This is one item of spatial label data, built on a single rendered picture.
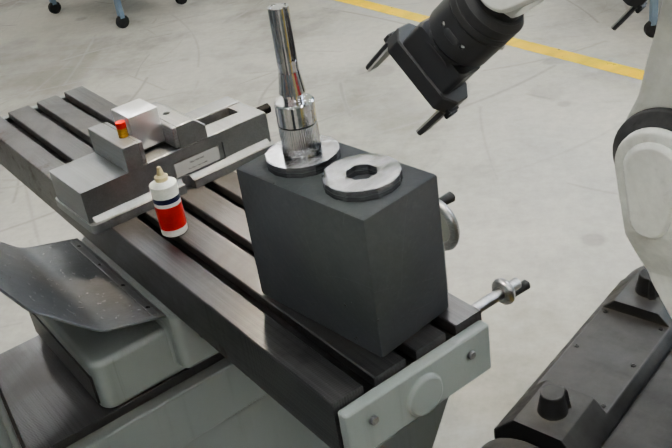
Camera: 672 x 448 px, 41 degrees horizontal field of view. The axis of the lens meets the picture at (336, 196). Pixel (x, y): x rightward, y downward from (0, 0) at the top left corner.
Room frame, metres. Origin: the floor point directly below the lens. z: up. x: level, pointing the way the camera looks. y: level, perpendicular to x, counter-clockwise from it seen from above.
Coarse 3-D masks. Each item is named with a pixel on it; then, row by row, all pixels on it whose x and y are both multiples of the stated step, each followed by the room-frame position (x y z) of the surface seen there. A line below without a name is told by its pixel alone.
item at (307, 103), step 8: (304, 96) 0.98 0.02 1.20; (312, 96) 0.98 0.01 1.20; (280, 104) 0.97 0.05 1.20; (288, 104) 0.96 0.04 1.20; (296, 104) 0.96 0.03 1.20; (304, 104) 0.96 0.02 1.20; (312, 104) 0.96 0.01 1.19; (280, 112) 0.96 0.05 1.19; (288, 112) 0.95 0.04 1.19; (296, 112) 0.95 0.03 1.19; (304, 112) 0.95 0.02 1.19
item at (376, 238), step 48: (336, 144) 0.98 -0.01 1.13; (288, 192) 0.91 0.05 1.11; (336, 192) 0.87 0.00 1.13; (384, 192) 0.86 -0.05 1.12; (432, 192) 0.88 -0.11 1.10; (288, 240) 0.92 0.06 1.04; (336, 240) 0.85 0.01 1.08; (384, 240) 0.83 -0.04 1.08; (432, 240) 0.88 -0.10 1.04; (288, 288) 0.93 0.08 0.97; (336, 288) 0.86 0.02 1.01; (384, 288) 0.82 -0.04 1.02; (432, 288) 0.87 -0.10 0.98; (384, 336) 0.82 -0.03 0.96
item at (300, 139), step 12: (288, 120) 0.95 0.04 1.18; (300, 120) 0.95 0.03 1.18; (312, 120) 0.96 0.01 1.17; (288, 132) 0.95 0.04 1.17; (300, 132) 0.95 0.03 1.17; (312, 132) 0.96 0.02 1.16; (288, 144) 0.96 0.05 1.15; (300, 144) 0.95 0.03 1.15; (312, 144) 0.96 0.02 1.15; (288, 156) 0.96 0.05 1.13; (300, 156) 0.95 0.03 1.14; (312, 156) 0.96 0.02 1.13
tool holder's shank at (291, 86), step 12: (276, 12) 0.96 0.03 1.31; (288, 12) 0.97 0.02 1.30; (276, 24) 0.96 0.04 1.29; (288, 24) 0.97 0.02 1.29; (276, 36) 0.97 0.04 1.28; (288, 36) 0.97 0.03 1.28; (276, 48) 0.97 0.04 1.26; (288, 48) 0.96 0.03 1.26; (276, 60) 0.97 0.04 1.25; (288, 60) 0.96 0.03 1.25; (288, 72) 0.96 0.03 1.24; (288, 84) 0.96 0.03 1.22; (300, 84) 0.97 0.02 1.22; (288, 96) 0.96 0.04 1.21; (300, 96) 0.97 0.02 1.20
